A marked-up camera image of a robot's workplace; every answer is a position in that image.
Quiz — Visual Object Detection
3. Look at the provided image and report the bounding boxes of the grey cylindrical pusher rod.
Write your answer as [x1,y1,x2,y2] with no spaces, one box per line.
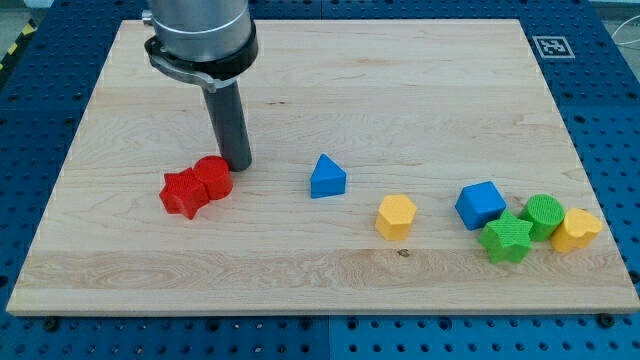
[203,82,252,172]

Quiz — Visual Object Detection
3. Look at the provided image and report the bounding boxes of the blue triangle block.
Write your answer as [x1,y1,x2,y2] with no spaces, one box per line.
[310,154,347,199]

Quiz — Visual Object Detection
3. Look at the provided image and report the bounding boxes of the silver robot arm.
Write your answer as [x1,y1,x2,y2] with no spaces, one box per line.
[144,0,258,172]

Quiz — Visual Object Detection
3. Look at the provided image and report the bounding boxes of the red cylinder block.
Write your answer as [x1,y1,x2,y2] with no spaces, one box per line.
[193,155,233,200]

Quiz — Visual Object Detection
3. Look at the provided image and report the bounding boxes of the red star block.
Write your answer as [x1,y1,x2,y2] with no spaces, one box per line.
[159,168,209,219]

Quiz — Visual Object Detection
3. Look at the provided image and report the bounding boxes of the wooden board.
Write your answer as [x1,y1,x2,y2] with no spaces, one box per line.
[7,19,639,317]

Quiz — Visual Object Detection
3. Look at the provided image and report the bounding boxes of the yellow hexagon block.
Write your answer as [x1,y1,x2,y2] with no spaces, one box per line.
[375,194,417,241]

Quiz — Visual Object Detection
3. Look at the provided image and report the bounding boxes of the blue cube block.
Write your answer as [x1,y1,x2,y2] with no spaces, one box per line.
[455,181,507,230]

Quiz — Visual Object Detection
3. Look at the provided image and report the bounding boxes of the green star block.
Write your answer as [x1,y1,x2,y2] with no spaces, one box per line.
[478,210,533,264]

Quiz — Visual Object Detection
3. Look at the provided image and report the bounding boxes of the white fiducial marker tag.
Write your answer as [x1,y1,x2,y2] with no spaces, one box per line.
[532,36,575,59]

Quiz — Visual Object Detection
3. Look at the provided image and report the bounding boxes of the green cylinder block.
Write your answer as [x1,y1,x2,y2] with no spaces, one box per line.
[518,194,565,242]

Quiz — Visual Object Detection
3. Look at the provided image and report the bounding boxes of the yellow heart block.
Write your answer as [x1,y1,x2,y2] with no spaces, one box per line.
[550,208,603,253]

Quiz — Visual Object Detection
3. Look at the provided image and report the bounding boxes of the white cable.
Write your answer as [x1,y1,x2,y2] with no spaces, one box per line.
[609,13,640,50]

